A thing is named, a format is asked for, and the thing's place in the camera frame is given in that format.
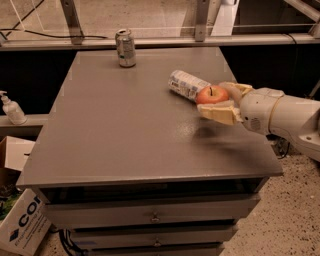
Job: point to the white pump dispenser bottle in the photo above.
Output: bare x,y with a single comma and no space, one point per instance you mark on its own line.
12,109

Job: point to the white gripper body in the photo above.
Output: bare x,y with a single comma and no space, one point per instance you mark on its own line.
257,109

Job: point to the clear plastic water bottle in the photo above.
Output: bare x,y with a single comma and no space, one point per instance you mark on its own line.
186,84

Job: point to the open brown cardboard box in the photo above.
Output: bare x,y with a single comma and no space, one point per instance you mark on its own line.
14,153

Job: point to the silver soda can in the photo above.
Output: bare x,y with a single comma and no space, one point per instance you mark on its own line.
125,48

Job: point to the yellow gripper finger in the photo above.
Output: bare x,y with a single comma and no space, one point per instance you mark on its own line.
223,112
236,91

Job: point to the grey drawer cabinet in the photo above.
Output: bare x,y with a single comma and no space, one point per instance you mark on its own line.
125,167

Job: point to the red apple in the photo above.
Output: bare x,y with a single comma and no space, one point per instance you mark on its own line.
212,95

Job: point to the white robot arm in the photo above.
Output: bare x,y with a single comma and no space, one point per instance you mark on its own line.
297,120

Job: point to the white printed cardboard box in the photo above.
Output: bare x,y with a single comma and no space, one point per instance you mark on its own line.
25,226

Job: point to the metal railing frame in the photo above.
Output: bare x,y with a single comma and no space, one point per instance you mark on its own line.
92,24

